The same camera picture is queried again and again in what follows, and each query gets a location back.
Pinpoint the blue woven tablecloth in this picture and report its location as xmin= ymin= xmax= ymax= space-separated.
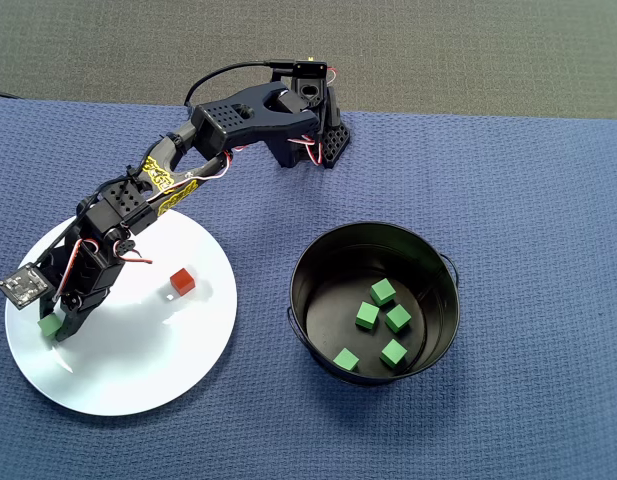
xmin=0 ymin=97 xmax=617 ymax=480

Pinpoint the white round plate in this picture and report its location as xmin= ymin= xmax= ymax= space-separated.
xmin=4 ymin=208 xmax=238 ymax=417

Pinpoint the black wrist camera board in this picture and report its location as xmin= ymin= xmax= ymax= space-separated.
xmin=0 ymin=264 xmax=54 ymax=311

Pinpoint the thin black camera cable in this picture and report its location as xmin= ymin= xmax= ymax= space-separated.
xmin=35 ymin=59 xmax=272 ymax=269

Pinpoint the black metal bucket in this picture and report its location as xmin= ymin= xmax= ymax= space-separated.
xmin=286 ymin=222 xmax=461 ymax=386

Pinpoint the green cube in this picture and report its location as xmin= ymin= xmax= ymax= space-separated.
xmin=384 ymin=304 xmax=413 ymax=334
xmin=354 ymin=301 xmax=381 ymax=332
xmin=369 ymin=278 xmax=397 ymax=307
xmin=36 ymin=313 xmax=63 ymax=338
xmin=332 ymin=347 xmax=361 ymax=373
xmin=379 ymin=338 xmax=409 ymax=370

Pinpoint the red cube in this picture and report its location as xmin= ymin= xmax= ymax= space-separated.
xmin=169 ymin=267 xmax=197 ymax=294

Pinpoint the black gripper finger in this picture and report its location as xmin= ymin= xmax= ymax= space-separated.
xmin=54 ymin=298 xmax=108 ymax=344
xmin=37 ymin=294 xmax=63 ymax=318

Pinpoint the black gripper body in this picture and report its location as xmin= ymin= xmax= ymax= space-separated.
xmin=39 ymin=233 xmax=125 ymax=312

